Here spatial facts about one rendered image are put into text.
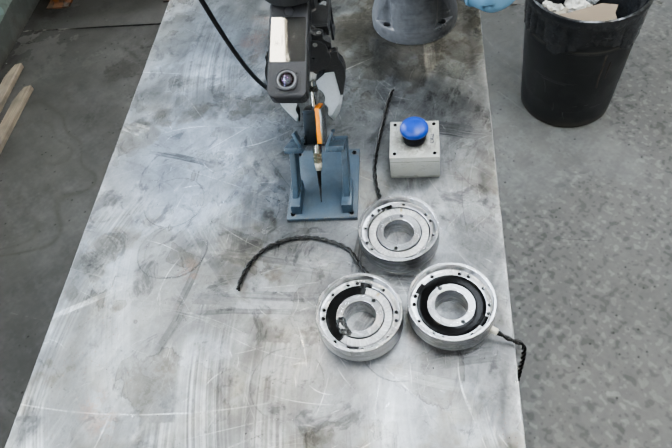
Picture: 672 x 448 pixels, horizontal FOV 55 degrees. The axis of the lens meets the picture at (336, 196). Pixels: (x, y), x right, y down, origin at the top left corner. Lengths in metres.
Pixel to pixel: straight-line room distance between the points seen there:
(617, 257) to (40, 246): 1.67
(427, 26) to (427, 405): 0.64
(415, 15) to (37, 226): 1.47
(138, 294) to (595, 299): 1.22
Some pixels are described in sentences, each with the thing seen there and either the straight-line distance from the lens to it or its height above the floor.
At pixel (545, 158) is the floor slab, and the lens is 2.05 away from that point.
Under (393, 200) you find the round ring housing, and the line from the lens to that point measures 0.88.
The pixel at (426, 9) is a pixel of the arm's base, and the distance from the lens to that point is 1.13.
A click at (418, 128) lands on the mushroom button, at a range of 0.91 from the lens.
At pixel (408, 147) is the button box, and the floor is 0.85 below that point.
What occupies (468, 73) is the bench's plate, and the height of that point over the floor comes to 0.80.
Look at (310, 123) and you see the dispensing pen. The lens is 0.86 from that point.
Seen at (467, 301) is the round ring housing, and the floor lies 0.83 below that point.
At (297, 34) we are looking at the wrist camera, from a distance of 0.75.
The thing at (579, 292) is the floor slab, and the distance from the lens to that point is 1.80.
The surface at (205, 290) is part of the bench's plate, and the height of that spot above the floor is 0.80.
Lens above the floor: 1.53
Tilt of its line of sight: 52 degrees down
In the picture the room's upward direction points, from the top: 11 degrees counter-clockwise
